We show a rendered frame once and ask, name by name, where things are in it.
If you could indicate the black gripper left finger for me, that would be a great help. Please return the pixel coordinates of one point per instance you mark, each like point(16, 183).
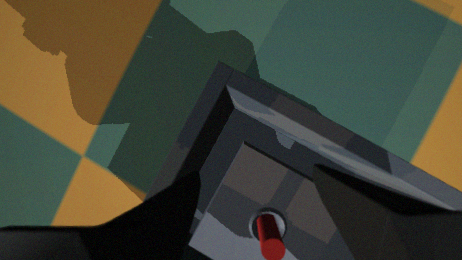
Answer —
point(157, 229)

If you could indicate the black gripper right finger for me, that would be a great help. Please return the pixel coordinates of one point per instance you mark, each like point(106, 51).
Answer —
point(378, 224)

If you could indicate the grey plate with hole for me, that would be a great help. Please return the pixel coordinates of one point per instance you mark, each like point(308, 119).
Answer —
point(257, 183)

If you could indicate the dark grey open box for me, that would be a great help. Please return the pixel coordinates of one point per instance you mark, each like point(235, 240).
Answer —
point(233, 107)

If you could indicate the dark red peg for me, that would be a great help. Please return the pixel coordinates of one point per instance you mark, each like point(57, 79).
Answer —
point(272, 246)

